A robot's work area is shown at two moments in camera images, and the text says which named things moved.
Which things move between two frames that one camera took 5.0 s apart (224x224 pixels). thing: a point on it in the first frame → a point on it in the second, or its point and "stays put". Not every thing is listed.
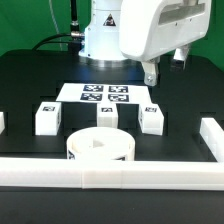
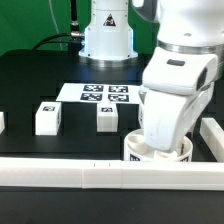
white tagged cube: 107,114 stays put
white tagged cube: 48,118 stays put
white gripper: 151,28 → 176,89
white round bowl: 100,143 → 136,148
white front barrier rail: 110,174 stays put
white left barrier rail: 2,122 stays put
